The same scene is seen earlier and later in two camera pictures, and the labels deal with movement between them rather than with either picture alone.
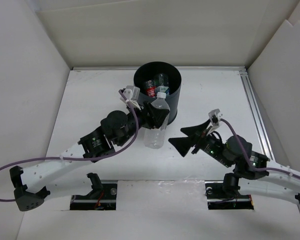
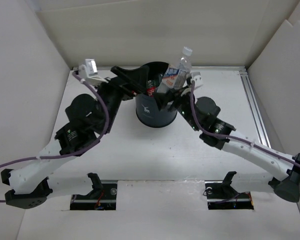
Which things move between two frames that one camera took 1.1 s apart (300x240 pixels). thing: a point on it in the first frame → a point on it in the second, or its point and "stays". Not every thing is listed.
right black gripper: (183, 144) → (162, 98)
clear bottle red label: (150, 88) stays
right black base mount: (218, 199) stays
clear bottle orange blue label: (154, 138) → (174, 77)
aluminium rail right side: (265, 144) stays
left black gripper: (152, 117) → (135, 81)
